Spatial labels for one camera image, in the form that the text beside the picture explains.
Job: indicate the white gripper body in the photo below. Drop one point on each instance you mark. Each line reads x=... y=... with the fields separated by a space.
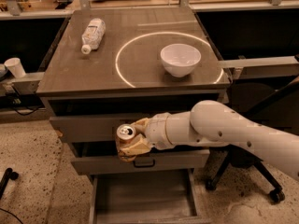
x=156 y=131

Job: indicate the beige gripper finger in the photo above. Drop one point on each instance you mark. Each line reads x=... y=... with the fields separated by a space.
x=128 y=149
x=140 y=125

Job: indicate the orange soda can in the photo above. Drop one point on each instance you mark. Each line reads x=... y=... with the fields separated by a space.
x=124 y=134

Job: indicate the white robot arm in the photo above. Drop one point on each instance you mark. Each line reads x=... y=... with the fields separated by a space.
x=209 y=124

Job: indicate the grey middle drawer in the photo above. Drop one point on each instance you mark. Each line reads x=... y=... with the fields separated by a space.
x=151 y=162

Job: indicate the grey drawer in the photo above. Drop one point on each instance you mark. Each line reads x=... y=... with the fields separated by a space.
x=161 y=197
x=92 y=128
x=151 y=162

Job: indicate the grey top drawer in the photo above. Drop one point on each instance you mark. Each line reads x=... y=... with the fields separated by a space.
x=92 y=128

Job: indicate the grey bottom drawer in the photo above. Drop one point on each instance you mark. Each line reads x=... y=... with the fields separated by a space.
x=161 y=197

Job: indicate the grey drawer cabinet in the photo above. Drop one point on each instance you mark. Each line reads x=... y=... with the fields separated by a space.
x=125 y=74

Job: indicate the white bowl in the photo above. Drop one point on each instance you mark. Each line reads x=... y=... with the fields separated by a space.
x=179 y=60

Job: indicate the clear plastic water bottle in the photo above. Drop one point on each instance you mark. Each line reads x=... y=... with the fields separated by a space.
x=93 y=35

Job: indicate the black office chair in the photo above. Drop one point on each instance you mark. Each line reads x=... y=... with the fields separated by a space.
x=276 y=108

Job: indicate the black floor stand foot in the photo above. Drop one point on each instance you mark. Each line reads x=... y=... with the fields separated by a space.
x=9 y=174

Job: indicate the white paper cup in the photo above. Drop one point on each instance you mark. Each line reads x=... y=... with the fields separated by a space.
x=15 y=67

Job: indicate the black power strip with cable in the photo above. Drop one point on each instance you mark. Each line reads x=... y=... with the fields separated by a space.
x=23 y=100

